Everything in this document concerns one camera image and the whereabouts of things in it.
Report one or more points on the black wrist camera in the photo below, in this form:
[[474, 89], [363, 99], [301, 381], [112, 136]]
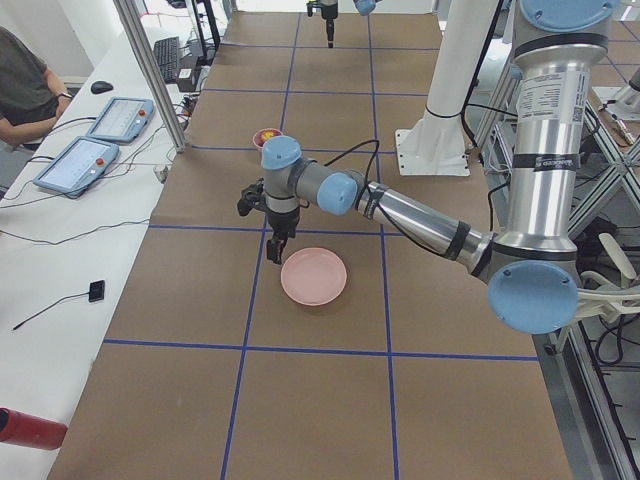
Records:
[[252, 198]]

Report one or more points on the small black device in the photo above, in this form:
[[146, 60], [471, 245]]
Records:
[[96, 291]]

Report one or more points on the pink bowl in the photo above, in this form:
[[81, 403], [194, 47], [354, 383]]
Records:
[[258, 144]]

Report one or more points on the black keyboard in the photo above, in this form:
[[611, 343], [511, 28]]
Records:
[[167, 55]]

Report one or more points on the red cylinder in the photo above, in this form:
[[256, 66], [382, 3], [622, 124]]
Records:
[[18, 428]]

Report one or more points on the pink plate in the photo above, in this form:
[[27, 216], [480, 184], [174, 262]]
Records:
[[313, 276]]

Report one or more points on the white camera stand column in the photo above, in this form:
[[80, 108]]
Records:
[[435, 145]]

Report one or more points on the black computer mouse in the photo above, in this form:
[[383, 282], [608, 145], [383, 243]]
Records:
[[100, 86]]

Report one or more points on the near blue teach pendant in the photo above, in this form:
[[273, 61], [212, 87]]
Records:
[[78, 166]]

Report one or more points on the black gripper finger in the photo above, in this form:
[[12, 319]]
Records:
[[274, 249]]

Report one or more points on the seated person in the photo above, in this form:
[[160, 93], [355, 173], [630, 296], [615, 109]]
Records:
[[33, 97]]

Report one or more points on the far blue teach pendant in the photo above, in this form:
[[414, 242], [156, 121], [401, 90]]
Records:
[[122, 120]]

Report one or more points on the blue teach pendant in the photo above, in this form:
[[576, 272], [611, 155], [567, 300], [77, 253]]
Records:
[[78, 166], [122, 120]]

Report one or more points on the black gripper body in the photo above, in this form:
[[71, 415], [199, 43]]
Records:
[[282, 220]]

